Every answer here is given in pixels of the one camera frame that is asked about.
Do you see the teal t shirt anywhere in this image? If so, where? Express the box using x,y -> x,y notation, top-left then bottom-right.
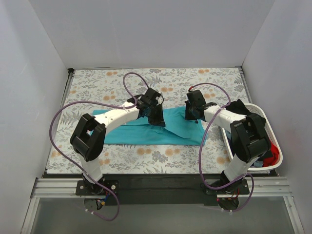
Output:
93,102 -> 204,146

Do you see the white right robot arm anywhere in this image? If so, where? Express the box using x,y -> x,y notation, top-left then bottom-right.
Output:
185,90 -> 271,194

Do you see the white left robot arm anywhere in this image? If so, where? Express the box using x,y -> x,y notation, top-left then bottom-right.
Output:
70,88 -> 165,195

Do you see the black t shirt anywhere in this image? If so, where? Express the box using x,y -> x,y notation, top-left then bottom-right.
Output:
225,99 -> 266,125

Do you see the floral table cloth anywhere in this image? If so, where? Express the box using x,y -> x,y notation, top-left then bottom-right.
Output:
46,68 -> 248,174

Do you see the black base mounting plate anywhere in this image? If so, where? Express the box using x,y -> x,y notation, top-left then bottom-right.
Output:
75,173 -> 249,207

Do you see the white laundry basket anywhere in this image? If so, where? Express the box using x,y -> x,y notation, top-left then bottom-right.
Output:
221,103 -> 283,173

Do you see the red t shirt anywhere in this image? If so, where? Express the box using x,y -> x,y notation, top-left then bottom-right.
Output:
263,143 -> 279,167

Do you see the aluminium front rail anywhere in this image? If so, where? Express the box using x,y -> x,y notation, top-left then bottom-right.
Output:
21,176 -> 304,234

